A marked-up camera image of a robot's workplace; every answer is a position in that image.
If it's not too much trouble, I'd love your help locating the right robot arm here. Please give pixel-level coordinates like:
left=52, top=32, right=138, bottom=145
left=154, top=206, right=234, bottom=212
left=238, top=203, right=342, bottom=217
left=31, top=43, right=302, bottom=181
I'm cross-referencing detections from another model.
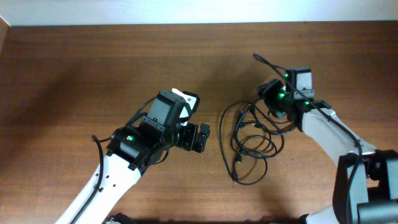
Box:
left=257, top=67, right=397, bottom=223

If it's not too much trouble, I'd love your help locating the black USB cable thick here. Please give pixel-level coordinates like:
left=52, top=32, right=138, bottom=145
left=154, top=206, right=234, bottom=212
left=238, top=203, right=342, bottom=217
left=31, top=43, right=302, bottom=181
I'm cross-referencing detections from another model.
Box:
left=218, top=100, right=271, bottom=186

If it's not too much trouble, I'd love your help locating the black USB cable thin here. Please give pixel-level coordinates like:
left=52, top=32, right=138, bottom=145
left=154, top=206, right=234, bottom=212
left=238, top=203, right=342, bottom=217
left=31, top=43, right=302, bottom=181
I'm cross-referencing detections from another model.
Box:
left=229, top=98, right=296, bottom=164

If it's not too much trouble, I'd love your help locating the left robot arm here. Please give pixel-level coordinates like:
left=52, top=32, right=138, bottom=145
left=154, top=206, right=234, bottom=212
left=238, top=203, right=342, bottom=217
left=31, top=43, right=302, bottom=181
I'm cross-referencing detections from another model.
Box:
left=58, top=88, right=210, bottom=223

